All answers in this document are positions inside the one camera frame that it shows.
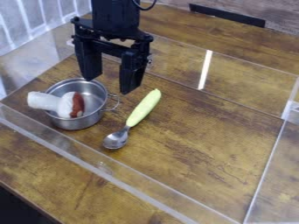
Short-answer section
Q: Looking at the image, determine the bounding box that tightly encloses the plush red cap mushroom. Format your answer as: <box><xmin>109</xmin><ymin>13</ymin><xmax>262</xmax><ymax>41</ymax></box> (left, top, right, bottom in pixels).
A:
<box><xmin>27</xmin><ymin>92</ymin><xmax>86</xmax><ymax>119</ymax></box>

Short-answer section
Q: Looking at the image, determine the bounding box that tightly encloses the clear acrylic enclosure wall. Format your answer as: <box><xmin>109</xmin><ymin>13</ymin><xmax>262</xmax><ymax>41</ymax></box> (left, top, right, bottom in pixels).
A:
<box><xmin>0</xmin><ymin>17</ymin><xmax>299</xmax><ymax>224</ymax></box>

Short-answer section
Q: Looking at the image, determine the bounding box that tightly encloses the black bar on table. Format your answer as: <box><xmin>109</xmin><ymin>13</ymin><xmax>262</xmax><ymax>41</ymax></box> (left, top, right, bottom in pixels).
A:
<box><xmin>190</xmin><ymin>3</ymin><xmax>268</xmax><ymax>28</ymax></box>

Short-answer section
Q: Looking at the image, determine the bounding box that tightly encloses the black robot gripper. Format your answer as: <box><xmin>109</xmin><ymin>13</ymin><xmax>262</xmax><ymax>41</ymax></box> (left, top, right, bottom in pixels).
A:
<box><xmin>71</xmin><ymin>0</ymin><xmax>155</xmax><ymax>95</ymax></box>

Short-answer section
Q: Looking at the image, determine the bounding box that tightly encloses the clear acrylic triangle bracket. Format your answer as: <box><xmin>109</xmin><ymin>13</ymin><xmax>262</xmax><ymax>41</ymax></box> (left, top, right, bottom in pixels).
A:
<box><xmin>67</xmin><ymin>39</ymin><xmax>75</xmax><ymax>47</ymax></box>

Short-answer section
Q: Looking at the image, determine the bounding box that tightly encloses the small silver pot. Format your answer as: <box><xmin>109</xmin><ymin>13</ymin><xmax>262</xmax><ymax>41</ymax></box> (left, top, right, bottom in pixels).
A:
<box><xmin>43</xmin><ymin>77</ymin><xmax>121</xmax><ymax>131</ymax></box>

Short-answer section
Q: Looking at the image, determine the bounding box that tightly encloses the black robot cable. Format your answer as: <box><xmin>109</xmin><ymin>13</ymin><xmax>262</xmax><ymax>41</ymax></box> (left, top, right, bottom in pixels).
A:
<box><xmin>133</xmin><ymin>0</ymin><xmax>158</xmax><ymax>11</ymax></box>

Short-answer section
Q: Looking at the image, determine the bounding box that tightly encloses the spoon with green handle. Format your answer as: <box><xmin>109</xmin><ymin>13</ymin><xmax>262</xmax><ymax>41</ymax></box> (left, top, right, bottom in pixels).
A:
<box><xmin>103</xmin><ymin>89</ymin><xmax>162</xmax><ymax>150</ymax></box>

